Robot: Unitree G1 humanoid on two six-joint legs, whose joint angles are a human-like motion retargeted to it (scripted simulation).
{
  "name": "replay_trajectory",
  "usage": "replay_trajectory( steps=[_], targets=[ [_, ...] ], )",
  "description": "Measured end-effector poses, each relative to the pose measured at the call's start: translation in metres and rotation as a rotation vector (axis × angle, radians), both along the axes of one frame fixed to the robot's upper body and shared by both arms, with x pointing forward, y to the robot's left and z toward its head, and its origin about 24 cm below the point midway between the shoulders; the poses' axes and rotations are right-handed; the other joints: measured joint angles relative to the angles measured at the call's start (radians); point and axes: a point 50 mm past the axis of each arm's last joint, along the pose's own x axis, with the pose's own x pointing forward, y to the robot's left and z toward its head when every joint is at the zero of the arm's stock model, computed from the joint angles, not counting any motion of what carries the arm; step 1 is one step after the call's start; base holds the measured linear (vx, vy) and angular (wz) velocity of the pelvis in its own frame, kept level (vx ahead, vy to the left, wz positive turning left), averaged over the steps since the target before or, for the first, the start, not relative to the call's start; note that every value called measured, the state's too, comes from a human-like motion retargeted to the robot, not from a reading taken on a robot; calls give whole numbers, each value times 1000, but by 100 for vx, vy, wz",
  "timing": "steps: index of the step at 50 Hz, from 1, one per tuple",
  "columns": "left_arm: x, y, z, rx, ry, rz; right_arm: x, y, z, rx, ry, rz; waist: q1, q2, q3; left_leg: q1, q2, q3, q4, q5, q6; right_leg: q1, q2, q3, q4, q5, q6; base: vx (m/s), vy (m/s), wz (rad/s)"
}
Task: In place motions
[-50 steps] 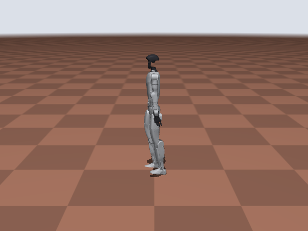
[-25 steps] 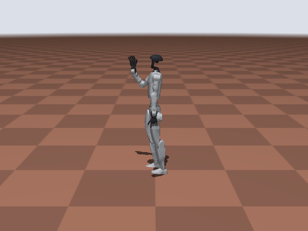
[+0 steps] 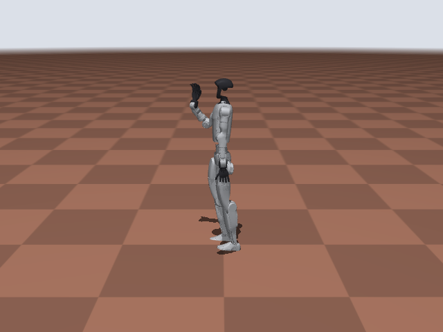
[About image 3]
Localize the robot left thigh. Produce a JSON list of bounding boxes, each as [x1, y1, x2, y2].
[[216, 159, 236, 212]]

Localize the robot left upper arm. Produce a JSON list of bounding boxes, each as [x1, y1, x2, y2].
[[215, 106, 230, 141]]

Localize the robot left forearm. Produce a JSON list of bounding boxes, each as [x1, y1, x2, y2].
[[217, 134, 227, 167]]

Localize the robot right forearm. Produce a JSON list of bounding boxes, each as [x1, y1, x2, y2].
[[190, 102, 208, 122]]

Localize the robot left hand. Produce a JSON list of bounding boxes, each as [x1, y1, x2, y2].
[[215, 161, 230, 183]]

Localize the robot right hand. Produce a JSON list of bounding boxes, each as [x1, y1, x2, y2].
[[190, 83, 201, 108]]

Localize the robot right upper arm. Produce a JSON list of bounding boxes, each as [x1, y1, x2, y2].
[[202, 113, 212, 129]]

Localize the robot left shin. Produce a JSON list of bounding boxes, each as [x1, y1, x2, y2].
[[222, 203, 237, 245]]

